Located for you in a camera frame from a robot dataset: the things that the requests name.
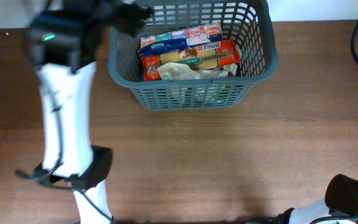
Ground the beige powder pouch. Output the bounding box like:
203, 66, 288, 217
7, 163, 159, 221
156, 62, 239, 103

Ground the Kleenex tissue multipack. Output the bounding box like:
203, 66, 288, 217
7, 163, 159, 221
140, 21, 223, 57

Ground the San Remo spaghetti packet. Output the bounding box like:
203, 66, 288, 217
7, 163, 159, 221
142, 40, 241, 81

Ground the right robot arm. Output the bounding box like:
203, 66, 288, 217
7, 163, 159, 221
271, 174, 358, 224

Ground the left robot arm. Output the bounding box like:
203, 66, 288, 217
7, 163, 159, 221
15, 1, 154, 223

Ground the grey plastic basket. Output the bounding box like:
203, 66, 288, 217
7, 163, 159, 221
108, 0, 278, 111

